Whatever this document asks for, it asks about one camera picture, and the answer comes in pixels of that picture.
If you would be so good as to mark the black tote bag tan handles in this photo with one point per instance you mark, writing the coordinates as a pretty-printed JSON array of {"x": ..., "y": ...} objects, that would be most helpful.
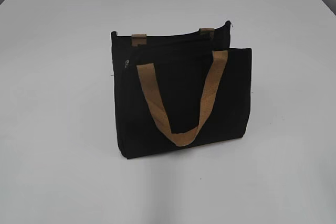
[{"x": 179, "y": 91}]

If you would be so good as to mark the silver metal zipper pull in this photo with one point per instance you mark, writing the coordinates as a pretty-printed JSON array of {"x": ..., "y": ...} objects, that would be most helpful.
[{"x": 126, "y": 64}]

